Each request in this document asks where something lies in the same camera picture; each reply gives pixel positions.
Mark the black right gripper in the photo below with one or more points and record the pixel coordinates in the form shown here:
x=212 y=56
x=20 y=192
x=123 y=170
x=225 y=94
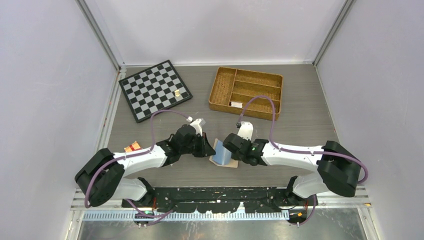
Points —
x=235 y=157

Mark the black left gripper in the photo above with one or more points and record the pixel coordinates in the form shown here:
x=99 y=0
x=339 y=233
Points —
x=205 y=149

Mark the beige leather card holder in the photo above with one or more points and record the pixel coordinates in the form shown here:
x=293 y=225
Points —
x=222 y=157

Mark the white card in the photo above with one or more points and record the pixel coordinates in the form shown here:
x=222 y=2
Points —
x=236 y=104

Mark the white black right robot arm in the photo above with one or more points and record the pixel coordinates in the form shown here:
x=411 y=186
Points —
x=332 y=168

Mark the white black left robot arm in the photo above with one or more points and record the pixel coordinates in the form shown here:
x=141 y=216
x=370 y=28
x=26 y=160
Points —
x=104 y=176

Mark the red orange patterned card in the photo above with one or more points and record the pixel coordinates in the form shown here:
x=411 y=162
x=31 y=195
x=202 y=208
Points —
x=133 y=147

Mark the woven wicker divided tray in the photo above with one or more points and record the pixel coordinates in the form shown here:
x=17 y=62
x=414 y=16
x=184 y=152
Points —
x=239 y=85

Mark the black white chessboard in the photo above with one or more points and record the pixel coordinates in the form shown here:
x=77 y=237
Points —
x=153 y=89

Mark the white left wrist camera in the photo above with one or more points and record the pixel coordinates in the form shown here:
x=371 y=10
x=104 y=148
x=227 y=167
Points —
x=198 y=124

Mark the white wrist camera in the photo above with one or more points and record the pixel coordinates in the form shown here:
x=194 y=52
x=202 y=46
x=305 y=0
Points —
x=198 y=124
x=245 y=130

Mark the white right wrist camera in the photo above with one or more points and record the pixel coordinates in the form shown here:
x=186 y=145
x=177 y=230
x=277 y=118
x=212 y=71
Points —
x=245 y=130

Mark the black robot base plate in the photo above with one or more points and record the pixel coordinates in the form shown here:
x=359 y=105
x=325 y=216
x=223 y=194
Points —
x=220 y=200

